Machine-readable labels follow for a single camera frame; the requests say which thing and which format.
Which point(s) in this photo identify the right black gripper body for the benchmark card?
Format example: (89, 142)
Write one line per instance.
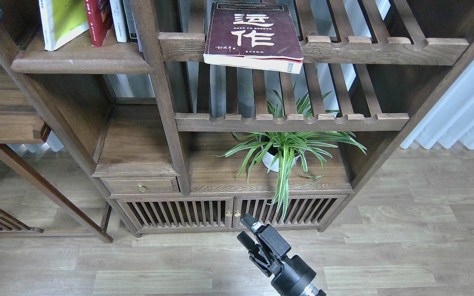
(292, 276)

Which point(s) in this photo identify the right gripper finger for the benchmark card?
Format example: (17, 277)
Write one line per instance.
(250, 245)
(272, 245)

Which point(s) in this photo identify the red cover book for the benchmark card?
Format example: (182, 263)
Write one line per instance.
(99, 18)

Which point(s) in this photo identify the yellow green cover book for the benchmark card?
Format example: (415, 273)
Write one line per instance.
(62, 21)

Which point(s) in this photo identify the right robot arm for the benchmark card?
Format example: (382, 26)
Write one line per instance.
(292, 276)

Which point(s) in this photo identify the brass cabinet door knobs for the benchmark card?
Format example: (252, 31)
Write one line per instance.
(233, 213)

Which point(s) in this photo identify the white plant pot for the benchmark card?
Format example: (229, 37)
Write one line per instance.
(280, 158)

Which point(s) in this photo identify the green spider plant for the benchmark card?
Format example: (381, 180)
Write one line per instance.
(311, 143)

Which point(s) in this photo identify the brass drawer knob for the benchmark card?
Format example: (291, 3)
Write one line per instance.
(141, 187)

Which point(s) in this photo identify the dark wooden bookshelf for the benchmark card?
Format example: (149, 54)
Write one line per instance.
(158, 116)

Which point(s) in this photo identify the dark red book white characters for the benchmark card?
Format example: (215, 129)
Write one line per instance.
(253, 35)

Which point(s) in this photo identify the white curtain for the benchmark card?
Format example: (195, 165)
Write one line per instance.
(451, 121)

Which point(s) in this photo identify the white upright book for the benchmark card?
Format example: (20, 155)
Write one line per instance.
(119, 20)

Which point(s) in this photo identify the dark upright book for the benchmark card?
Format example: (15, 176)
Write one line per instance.
(132, 30)

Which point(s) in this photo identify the wooden side furniture left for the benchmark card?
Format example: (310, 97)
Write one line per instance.
(19, 124)

